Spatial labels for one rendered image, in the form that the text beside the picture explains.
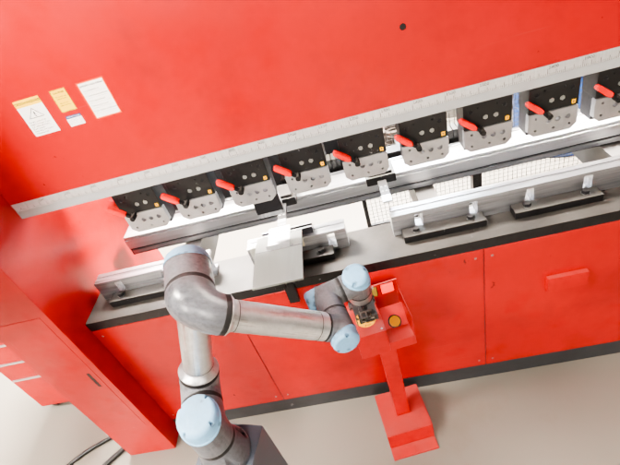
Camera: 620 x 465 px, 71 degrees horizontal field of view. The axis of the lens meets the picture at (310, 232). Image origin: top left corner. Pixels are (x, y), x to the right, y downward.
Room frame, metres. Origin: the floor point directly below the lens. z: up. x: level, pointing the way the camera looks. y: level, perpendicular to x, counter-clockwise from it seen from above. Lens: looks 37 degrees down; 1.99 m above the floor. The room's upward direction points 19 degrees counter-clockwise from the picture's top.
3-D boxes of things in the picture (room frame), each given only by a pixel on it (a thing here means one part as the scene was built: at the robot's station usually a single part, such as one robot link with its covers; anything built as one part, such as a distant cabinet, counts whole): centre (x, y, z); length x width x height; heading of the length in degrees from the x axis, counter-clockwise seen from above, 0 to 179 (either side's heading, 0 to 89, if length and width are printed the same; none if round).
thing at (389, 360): (1.01, -0.13, 0.39); 0.06 x 0.06 x 0.54; 88
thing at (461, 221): (1.20, -0.47, 0.89); 0.30 x 0.05 x 0.03; 80
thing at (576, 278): (1.03, -0.87, 0.59); 0.15 x 0.02 x 0.07; 80
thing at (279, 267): (1.22, 0.14, 1.00); 0.26 x 0.18 x 0.01; 170
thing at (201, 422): (0.71, 0.44, 0.94); 0.13 x 0.12 x 0.14; 5
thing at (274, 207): (1.36, 0.11, 1.13); 0.10 x 0.02 x 0.10; 80
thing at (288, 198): (1.52, 0.07, 1.01); 0.26 x 0.12 x 0.05; 170
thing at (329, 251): (1.30, 0.08, 0.89); 0.30 x 0.05 x 0.03; 80
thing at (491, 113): (1.23, -0.65, 1.26); 0.15 x 0.09 x 0.17; 80
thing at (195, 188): (1.40, 0.33, 1.26); 0.15 x 0.09 x 0.17; 80
